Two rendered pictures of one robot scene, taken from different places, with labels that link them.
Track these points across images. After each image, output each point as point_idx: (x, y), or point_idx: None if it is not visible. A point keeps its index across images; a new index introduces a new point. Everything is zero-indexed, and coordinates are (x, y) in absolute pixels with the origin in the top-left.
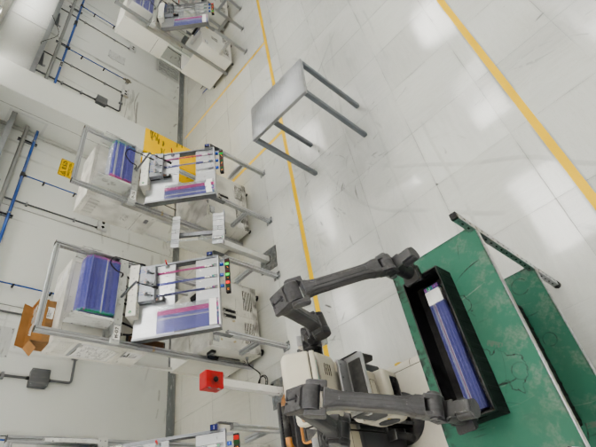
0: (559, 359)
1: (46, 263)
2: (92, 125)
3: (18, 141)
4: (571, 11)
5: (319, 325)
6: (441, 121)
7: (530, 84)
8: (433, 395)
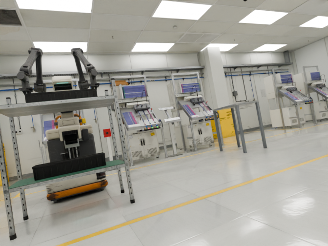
0: (71, 173)
1: (154, 96)
2: (215, 88)
3: None
4: None
5: (80, 80)
6: (254, 162)
7: (288, 174)
8: (28, 68)
